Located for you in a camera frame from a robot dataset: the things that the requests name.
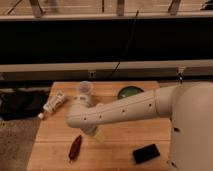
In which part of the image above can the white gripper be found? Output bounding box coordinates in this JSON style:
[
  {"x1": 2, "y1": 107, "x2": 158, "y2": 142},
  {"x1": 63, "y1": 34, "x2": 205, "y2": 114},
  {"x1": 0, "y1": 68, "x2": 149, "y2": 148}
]
[{"x1": 83, "y1": 126, "x2": 105, "y2": 143}]

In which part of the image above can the wooden cutting board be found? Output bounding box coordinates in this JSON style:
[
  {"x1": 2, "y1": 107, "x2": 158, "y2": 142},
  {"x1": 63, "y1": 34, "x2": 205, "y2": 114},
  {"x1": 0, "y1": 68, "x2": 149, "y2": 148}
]
[{"x1": 26, "y1": 80, "x2": 174, "y2": 171}]

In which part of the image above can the green bowl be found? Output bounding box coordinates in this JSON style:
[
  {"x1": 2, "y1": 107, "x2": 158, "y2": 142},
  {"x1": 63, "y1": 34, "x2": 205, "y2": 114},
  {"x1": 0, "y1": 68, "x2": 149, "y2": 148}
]
[{"x1": 117, "y1": 86, "x2": 143, "y2": 99}]

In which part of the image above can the black phone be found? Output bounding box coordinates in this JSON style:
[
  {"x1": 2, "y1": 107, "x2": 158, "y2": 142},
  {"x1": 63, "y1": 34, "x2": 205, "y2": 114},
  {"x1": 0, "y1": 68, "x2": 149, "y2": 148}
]
[{"x1": 133, "y1": 144, "x2": 160, "y2": 164}]

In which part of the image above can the white tube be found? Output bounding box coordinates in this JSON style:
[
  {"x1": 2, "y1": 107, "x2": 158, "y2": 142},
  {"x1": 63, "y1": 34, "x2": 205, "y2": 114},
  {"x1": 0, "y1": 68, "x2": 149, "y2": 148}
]
[{"x1": 38, "y1": 91, "x2": 67, "y2": 120}]

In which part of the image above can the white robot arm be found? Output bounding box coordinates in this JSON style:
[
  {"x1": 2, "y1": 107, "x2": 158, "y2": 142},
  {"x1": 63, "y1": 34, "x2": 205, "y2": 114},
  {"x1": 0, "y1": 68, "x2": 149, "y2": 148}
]
[{"x1": 67, "y1": 82, "x2": 213, "y2": 171}]

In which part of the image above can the black cable on wall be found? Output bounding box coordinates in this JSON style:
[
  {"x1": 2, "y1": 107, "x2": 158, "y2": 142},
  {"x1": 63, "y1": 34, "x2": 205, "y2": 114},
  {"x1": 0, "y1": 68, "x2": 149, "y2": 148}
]
[{"x1": 105, "y1": 9, "x2": 140, "y2": 80}]

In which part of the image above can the clear plastic cup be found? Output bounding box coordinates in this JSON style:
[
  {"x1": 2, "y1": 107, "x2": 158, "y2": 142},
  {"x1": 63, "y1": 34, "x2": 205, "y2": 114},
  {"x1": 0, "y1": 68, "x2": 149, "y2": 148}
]
[{"x1": 77, "y1": 81, "x2": 93, "y2": 98}]

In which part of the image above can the dark red pepper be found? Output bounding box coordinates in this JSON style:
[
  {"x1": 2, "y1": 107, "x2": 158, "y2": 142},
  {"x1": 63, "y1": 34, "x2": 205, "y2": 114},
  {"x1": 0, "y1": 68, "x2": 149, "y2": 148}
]
[{"x1": 68, "y1": 135, "x2": 82, "y2": 162}]

